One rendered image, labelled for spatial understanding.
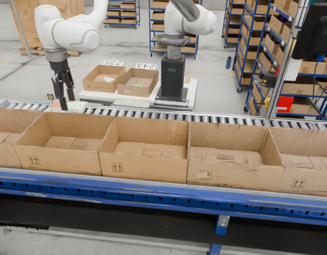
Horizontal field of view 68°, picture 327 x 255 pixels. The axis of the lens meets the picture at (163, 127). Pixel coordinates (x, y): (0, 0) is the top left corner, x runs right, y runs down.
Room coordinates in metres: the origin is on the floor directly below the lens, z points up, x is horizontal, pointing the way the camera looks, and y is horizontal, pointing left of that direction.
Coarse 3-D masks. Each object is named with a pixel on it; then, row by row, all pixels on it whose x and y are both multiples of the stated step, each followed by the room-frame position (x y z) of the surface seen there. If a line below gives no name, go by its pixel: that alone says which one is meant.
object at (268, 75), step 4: (260, 72) 1.63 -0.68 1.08; (264, 72) 1.61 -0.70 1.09; (268, 72) 1.61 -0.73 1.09; (272, 72) 1.62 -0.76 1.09; (260, 76) 1.60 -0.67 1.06; (264, 76) 1.59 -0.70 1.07; (268, 76) 1.59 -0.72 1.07; (272, 76) 1.59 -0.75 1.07; (276, 76) 1.58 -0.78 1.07; (264, 80) 1.62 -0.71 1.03; (268, 80) 1.60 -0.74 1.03; (272, 80) 1.59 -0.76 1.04; (268, 84) 1.60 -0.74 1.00
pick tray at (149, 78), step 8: (128, 72) 2.19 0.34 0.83; (136, 72) 2.26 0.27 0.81; (144, 72) 2.25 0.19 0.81; (152, 72) 2.23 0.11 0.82; (120, 80) 1.99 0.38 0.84; (128, 80) 2.17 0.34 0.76; (136, 80) 2.18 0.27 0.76; (144, 80) 2.17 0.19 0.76; (152, 80) 1.98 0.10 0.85; (120, 88) 1.90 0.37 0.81; (128, 88) 1.88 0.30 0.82; (136, 88) 1.87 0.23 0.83; (144, 88) 1.85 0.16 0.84; (152, 88) 1.98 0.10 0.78; (136, 96) 1.87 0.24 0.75; (144, 96) 1.85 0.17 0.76
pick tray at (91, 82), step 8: (96, 72) 2.27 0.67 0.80; (104, 72) 2.33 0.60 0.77; (112, 72) 2.32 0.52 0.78; (120, 72) 2.15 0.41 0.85; (88, 80) 2.08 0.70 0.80; (96, 80) 2.16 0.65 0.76; (88, 88) 1.96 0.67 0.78; (96, 88) 1.95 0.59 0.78; (104, 88) 1.94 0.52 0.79; (112, 88) 1.93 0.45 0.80
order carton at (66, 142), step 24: (48, 120) 1.12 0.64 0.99; (72, 120) 1.11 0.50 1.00; (96, 120) 1.10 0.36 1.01; (24, 144) 0.90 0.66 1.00; (48, 144) 1.04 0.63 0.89; (72, 144) 1.05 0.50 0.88; (96, 144) 1.04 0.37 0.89; (24, 168) 0.84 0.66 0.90; (48, 168) 0.82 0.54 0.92; (72, 168) 0.81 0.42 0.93; (96, 168) 0.80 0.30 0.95
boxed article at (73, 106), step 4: (56, 100) 1.07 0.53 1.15; (56, 104) 1.03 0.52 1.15; (68, 104) 1.03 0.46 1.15; (72, 104) 1.03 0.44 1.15; (76, 104) 1.03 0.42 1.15; (80, 104) 1.03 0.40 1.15; (84, 104) 1.03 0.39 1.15; (52, 108) 1.00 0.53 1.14; (56, 108) 1.00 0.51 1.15; (60, 108) 0.99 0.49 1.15; (68, 108) 0.99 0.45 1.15; (72, 108) 0.99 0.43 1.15; (76, 108) 0.99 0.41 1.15; (80, 108) 0.99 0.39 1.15; (84, 108) 1.01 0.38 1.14
